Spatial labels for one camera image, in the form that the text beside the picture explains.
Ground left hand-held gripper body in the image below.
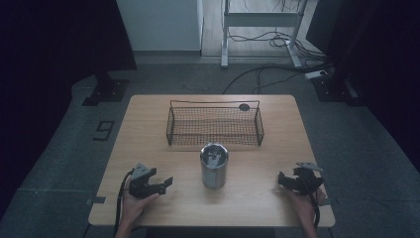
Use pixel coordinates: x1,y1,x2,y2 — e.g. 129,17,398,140
128,163,158,199

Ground white metal desk frame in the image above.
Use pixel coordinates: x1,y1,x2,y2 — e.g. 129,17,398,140
220,0,310,69

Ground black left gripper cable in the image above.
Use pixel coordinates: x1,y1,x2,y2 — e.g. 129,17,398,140
113,169,136,237

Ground black stand base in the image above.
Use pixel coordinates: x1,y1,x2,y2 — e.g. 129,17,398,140
311,72,365,106
81,70,130,107

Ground dark curtain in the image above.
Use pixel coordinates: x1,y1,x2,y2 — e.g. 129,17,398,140
306,0,420,173
0,0,138,219

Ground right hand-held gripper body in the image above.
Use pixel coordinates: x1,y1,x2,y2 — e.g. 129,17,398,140
291,162,325,196

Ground person's right hand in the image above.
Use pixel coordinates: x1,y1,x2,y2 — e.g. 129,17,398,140
285,186,327,225

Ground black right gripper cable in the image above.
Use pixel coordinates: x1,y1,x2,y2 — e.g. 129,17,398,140
305,177,322,230

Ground black floor cables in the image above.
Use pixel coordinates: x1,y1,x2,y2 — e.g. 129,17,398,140
222,31,333,95

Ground shiny steel cylindrical cup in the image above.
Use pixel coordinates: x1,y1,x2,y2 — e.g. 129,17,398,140
199,142,230,190

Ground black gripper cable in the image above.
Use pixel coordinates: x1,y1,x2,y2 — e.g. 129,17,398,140
113,169,136,237
305,177,322,230

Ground person's left hand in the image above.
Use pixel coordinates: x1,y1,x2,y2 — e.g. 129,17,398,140
121,191,161,228

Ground white power strip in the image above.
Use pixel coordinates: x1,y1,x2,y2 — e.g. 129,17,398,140
304,69,329,80

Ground dark wire mesh basket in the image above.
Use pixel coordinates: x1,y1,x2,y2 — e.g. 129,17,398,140
165,99,265,148

